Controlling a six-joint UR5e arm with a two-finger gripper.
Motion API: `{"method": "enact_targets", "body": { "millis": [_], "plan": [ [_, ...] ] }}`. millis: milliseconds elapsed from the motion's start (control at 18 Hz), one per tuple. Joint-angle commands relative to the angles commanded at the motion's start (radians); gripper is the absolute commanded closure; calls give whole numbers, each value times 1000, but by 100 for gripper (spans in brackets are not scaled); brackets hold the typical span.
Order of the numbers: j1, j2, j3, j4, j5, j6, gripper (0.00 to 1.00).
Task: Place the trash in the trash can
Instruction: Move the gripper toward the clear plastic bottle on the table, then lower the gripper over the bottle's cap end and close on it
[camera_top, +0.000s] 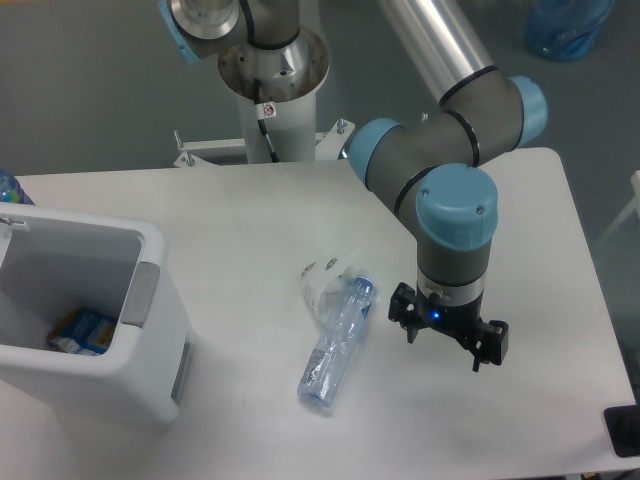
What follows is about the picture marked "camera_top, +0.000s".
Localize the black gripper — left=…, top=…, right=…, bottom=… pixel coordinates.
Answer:
left=388, top=282, right=509, bottom=373

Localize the crushed clear plastic bottle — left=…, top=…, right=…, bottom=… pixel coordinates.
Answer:
left=297, top=270, right=377, bottom=410

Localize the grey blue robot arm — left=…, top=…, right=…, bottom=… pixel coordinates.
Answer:
left=159, top=1, right=547, bottom=365

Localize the white trash can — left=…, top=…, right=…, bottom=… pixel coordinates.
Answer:
left=1, top=203, right=196, bottom=424

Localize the black clamp on table corner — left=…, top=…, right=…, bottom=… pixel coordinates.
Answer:
left=604, top=405, right=639, bottom=458

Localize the blue plastic bag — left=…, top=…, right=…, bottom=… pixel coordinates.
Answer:
left=523, top=0, right=615, bottom=61

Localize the blue snack box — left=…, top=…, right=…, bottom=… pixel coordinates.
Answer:
left=47, top=309, right=117, bottom=356

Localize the blue bottle at left edge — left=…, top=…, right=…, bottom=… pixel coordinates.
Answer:
left=0, top=169, right=34, bottom=205

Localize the white frame at right edge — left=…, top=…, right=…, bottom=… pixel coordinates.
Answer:
left=596, top=170, right=640, bottom=245

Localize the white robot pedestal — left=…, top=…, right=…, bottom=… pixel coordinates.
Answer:
left=174, top=27, right=355, bottom=167

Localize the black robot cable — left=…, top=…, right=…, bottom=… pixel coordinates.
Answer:
left=238, top=0, right=301, bottom=164

